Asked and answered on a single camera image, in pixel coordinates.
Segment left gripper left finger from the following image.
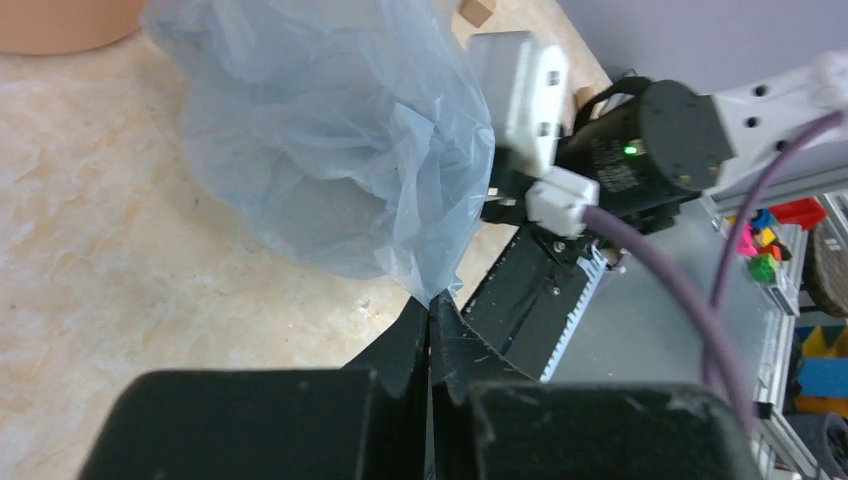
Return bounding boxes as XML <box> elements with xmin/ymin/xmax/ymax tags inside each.
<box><xmin>80</xmin><ymin>300</ymin><xmax>428</xmax><ymax>479</ymax></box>

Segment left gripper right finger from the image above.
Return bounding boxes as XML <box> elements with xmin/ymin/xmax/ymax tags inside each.
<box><xmin>429</xmin><ymin>293</ymin><xmax>761</xmax><ymax>479</ymax></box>

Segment light blue plastic trash bag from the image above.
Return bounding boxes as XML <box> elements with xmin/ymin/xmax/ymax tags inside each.
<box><xmin>140</xmin><ymin>1</ymin><xmax>495</xmax><ymax>303</ymax></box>

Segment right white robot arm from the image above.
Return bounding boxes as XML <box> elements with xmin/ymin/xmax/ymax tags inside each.
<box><xmin>482</xmin><ymin>51</ymin><xmax>847</xmax><ymax>238</ymax></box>

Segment orange plastic trash bin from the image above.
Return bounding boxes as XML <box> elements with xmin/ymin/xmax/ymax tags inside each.
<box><xmin>1</xmin><ymin>0</ymin><xmax>147</xmax><ymax>55</ymax></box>

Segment colourful toy blocks pile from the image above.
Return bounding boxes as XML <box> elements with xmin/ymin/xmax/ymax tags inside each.
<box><xmin>737</xmin><ymin>197</ymin><xmax>827</xmax><ymax>284</ymax></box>

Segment wooden cube on table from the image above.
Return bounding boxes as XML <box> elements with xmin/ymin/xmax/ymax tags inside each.
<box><xmin>457</xmin><ymin>0</ymin><xmax>497</xmax><ymax>28</ymax></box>

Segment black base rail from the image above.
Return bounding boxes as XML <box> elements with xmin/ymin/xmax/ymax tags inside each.
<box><xmin>462</xmin><ymin>227</ymin><xmax>597</xmax><ymax>382</ymax></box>

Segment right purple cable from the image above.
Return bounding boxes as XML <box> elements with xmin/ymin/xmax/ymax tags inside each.
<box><xmin>582</xmin><ymin>109</ymin><xmax>848</xmax><ymax>435</ymax></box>

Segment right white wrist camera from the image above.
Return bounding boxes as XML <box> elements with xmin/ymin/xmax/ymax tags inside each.
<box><xmin>468</xmin><ymin>31</ymin><xmax>599</xmax><ymax>238</ymax></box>

